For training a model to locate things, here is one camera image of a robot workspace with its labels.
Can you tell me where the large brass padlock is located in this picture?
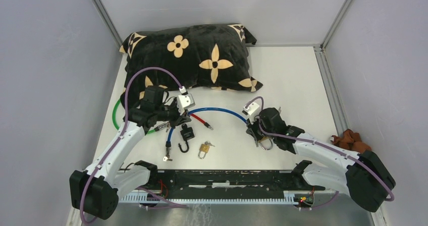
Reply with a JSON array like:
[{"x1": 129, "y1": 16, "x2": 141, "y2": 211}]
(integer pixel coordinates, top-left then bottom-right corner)
[{"x1": 256, "y1": 137, "x2": 274, "y2": 151}]

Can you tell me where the blue cable lock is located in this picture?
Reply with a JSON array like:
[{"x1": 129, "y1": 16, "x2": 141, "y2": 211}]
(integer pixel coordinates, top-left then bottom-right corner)
[{"x1": 163, "y1": 107, "x2": 248, "y2": 161}]

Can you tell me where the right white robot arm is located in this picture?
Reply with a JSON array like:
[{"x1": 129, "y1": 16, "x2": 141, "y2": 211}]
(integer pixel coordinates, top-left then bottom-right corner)
[{"x1": 242, "y1": 103, "x2": 396, "y2": 212}]

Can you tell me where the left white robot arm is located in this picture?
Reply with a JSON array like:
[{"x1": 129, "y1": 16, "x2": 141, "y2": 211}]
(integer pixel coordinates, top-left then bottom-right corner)
[{"x1": 69, "y1": 86, "x2": 195, "y2": 219}]

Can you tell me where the black padlock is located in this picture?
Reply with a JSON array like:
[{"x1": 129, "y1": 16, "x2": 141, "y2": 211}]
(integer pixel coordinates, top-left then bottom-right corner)
[{"x1": 178, "y1": 124, "x2": 195, "y2": 153}]

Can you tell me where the small brass padlock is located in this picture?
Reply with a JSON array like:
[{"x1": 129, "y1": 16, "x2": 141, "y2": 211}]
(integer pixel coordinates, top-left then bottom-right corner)
[{"x1": 198, "y1": 141, "x2": 214, "y2": 159}]

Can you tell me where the black floral pillow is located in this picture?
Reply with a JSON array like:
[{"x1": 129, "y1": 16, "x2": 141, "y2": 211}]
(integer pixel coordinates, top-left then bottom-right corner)
[{"x1": 120, "y1": 23, "x2": 263, "y2": 105}]

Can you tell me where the brown cloth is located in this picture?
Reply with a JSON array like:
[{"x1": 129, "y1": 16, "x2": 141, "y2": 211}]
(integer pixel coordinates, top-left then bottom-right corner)
[{"x1": 330, "y1": 129, "x2": 372, "y2": 153}]

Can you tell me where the green cable lock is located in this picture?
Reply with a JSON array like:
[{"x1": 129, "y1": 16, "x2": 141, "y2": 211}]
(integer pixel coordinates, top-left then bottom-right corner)
[{"x1": 112, "y1": 99, "x2": 156, "y2": 134}]

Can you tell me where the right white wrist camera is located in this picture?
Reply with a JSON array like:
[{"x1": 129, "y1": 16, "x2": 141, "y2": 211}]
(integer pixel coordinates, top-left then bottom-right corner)
[{"x1": 242, "y1": 102, "x2": 261, "y2": 116}]

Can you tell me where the red cable lock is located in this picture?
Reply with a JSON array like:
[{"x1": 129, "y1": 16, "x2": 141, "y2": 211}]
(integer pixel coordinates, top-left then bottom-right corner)
[{"x1": 190, "y1": 114, "x2": 213, "y2": 130}]

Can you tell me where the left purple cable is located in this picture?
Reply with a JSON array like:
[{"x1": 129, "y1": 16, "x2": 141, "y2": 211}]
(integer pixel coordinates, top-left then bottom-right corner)
[{"x1": 79, "y1": 67, "x2": 188, "y2": 225}]

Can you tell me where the purple cable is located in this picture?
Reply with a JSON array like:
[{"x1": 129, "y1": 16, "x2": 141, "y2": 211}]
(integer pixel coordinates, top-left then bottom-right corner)
[
  {"x1": 243, "y1": 96, "x2": 396, "y2": 202},
  {"x1": 79, "y1": 67, "x2": 188, "y2": 225}
]

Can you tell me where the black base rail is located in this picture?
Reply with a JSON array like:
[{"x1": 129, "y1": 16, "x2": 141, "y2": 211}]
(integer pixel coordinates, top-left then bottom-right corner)
[{"x1": 143, "y1": 169, "x2": 325, "y2": 203}]

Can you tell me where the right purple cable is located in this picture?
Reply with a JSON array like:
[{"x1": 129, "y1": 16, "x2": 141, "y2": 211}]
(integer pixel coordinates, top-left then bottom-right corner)
[{"x1": 243, "y1": 96, "x2": 396, "y2": 202}]

